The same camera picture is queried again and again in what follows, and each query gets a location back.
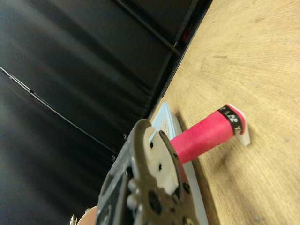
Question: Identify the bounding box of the blue litter tray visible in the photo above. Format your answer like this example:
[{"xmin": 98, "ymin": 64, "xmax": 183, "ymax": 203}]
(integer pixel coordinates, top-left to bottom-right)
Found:
[{"xmin": 150, "ymin": 101, "xmax": 209, "ymax": 225}]

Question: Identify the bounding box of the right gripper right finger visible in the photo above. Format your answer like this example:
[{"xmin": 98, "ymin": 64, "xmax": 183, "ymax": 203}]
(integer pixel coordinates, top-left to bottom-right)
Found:
[{"xmin": 150, "ymin": 130, "xmax": 195, "ymax": 219}]

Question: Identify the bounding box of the white scoop with red handle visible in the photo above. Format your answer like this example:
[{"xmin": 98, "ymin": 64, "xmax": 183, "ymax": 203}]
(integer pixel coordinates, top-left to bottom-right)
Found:
[{"xmin": 170, "ymin": 104, "xmax": 251, "ymax": 165}]

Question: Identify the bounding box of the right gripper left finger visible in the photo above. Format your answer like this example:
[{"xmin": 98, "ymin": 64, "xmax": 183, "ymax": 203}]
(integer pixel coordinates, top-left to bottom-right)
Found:
[{"xmin": 97, "ymin": 118, "xmax": 162, "ymax": 211}]

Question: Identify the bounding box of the curtain stand pole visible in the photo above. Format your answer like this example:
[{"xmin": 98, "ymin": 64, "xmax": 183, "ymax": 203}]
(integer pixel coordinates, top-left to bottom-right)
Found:
[
  {"xmin": 114, "ymin": 0, "xmax": 183, "ymax": 57},
  {"xmin": 0, "ymin": 66, "xmax": 118, "ymax": 157}
]

